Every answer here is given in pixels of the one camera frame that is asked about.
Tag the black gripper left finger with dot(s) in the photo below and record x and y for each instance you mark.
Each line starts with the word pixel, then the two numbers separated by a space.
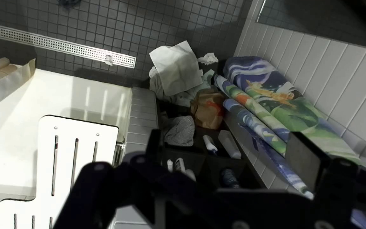
pixel 164 199

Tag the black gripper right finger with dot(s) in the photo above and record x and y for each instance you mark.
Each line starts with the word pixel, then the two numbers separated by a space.
pixel 338 183

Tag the colourful bath towel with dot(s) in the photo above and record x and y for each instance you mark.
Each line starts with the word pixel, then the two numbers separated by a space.
pixel 272 108

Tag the grey folded cloth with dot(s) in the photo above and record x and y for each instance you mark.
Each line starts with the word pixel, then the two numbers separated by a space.
pixel 179 131

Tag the black shelf unit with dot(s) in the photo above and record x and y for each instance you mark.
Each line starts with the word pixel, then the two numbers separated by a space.
pixel 209 166

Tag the white small tube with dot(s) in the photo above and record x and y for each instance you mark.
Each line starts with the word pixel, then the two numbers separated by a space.
pixel 210 143

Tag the white slatted shower seat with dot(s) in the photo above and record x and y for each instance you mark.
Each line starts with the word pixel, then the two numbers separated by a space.
pixel 65 145

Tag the clear small bottle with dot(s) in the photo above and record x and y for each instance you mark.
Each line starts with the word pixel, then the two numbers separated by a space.
pixel 229 143

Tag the white crumpled cloth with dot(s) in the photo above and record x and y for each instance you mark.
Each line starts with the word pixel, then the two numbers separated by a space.
pixel 176 75

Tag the metal floor drain strip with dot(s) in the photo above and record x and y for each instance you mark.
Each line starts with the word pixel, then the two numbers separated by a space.
pixel 56 44

